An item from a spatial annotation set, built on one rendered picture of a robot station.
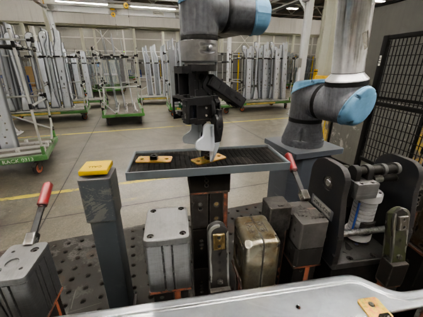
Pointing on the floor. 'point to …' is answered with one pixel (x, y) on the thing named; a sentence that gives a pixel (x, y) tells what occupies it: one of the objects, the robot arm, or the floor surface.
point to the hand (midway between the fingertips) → (208, 153)
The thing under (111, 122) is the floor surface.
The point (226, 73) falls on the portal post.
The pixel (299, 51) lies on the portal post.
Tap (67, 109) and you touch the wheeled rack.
